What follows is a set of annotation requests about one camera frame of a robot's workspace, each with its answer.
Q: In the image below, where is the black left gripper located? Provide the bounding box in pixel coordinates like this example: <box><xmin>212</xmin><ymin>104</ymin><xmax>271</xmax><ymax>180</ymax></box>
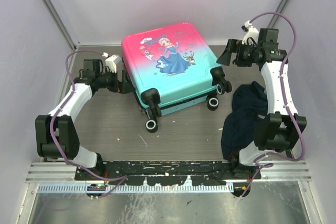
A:
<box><xmin>96</xmin><ymin>68</ymin><xmax>135</xmax><ymax>94</ymax></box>

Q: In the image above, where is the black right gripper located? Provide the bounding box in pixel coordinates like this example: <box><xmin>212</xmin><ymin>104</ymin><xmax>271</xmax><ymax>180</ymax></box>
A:
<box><xmin>216</xmin><ymin>39</ymin><xmax>260</xmax><ymax>68</ymax></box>

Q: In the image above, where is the pink teal suitcase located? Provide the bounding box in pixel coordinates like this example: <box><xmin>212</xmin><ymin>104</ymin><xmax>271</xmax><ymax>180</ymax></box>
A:
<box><xmin>121</xmin><ymin>22</ymin><xmax>232</xmax><ymax>133</ymax></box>

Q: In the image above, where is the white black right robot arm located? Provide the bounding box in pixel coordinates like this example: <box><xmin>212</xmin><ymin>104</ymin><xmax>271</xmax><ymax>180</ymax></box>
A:
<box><xmin>218</xmin><ymin>25</ymin><xmax>307</xmax><ymax>179</ymax></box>

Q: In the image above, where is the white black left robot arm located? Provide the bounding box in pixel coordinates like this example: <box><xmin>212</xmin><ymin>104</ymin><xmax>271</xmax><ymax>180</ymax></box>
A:
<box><xmin>35</xmin><ymin>55</ymin><xmax>133</xmax><ymax>180</ymax></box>

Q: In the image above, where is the navy garment with red trim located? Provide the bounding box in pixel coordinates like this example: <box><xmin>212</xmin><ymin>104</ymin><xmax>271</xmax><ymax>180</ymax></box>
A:
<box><xmin>221</xmin><ymin>81</ymin><xmax>268</xmax><ymax>160</ymax></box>

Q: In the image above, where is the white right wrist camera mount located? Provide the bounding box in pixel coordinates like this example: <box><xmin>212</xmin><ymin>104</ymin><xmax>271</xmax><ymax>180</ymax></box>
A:
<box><xmin>241</xmin><ymin>20</ymin><xmax>259</xmax><ymax>45</ymax></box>

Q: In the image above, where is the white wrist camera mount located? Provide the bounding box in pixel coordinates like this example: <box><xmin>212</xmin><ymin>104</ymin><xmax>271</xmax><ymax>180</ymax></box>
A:
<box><xmin>102</xmin><ymin>52</ymin><xmax>121</xmax><ymax>73</ymax></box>
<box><xmin>241</xmin><ymin>20</ymin><xmax>259</xmax><ymax>45</ymax></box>

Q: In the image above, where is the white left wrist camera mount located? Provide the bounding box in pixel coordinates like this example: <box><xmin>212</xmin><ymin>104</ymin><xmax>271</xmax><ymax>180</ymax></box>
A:
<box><xmin>102</xmin><ymin>52</ymin><xmax>121</xmax><ymax>73</ymax></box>

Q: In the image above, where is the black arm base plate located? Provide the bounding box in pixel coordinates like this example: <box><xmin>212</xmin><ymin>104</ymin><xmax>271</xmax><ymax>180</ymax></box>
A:
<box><xmin>75</xmin><ymin>160</ymin><xmax>262</xmax><ymax>187</ymax></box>

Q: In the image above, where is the white slotted cable duct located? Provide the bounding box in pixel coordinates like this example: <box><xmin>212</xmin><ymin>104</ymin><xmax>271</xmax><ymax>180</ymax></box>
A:
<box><xmin>37</xmin><ymin>183</ymin><xmax>234</xmax><ymax>194</ymax></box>

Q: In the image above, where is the aluminium left corner post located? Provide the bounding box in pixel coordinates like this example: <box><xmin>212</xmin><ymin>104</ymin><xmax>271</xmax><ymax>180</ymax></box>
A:
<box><xmin>42</xmin><ymin>0</ymin><xmax>78</xmax><ymax>50</ymax></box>

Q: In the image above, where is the aluminium frame rail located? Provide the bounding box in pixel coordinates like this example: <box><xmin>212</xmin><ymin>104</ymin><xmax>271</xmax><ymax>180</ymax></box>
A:
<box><xmin>26</xmin><ymin>161</ymin><xmax>312</xmax><ymax>183</ymax></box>

